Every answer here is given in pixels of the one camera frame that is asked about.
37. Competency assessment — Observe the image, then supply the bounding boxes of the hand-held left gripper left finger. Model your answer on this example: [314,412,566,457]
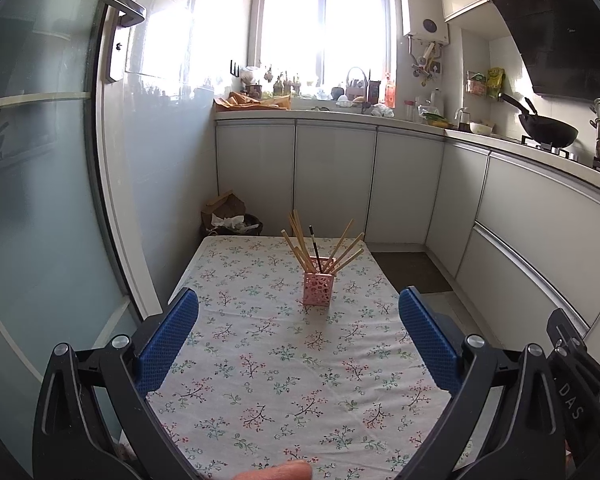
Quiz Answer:
[31,287,200,480]

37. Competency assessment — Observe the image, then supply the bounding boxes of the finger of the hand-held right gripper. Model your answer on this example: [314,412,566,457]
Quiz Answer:
[546,308,589,361]

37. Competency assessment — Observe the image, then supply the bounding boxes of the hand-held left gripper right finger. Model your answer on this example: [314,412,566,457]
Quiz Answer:
[398,286,567,480]

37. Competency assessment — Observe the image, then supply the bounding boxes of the pink perforated plastic basket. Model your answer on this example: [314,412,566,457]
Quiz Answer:
[302,256,338,306]

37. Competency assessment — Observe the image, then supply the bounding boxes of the black chopstick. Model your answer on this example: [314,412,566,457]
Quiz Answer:
[308,225,323,273]

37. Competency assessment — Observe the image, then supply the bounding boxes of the bunch of wooden chopsticks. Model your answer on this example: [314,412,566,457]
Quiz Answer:
[281,209,366,275]

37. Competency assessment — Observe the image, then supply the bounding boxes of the person's left hand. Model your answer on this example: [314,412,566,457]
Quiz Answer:
[232,461,313,480]

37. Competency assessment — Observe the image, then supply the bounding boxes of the floral tablecloth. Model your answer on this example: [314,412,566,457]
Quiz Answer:
[120,234,481,480]

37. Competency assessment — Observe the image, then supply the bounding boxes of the dark trash bin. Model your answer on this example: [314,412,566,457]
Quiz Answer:
[207,214,264,237]

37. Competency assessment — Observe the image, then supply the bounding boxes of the gas stove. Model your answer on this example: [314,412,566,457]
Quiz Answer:
[520,135,600,181]

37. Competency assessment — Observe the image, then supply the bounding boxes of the row of white kitchen cabinets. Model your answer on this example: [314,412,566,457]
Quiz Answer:
[215,119,600,356]

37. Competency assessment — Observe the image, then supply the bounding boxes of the glass sliding door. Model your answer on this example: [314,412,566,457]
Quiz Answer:
[0,0,163,480]

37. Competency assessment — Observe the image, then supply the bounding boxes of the black wok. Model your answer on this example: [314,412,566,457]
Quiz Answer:
[497,92,579,146]

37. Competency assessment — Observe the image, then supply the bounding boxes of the plastic bag of greens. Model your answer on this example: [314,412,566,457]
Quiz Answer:
[417,105,453,128]

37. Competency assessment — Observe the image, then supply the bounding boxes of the white kitchen countertop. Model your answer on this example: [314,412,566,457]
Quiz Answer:
[214,107,600,186]

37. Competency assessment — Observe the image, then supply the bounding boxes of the orange brown bag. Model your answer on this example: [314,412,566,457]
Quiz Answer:
[215,91,292,112]

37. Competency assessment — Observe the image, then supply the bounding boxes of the yellow green snack packet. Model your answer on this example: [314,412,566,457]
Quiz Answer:
[486,67,506,100]

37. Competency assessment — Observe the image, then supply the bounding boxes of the water heater pipes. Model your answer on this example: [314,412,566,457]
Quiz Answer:
[409,37,443,86]

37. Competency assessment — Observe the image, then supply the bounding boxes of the black range hood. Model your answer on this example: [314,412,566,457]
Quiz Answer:
[485,0,600,101]

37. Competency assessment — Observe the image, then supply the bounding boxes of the kitchen window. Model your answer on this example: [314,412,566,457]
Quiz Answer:
[252,0,398,91]

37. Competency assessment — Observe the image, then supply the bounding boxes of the wicker basket with handle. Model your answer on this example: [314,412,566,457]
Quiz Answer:
[345,66,370,103]

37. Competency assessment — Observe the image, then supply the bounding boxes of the metal door handle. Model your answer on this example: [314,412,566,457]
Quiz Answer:
[105,0,147,83]

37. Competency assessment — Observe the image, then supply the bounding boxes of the white wall water heater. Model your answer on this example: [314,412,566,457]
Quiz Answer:
[399,0,451,43]

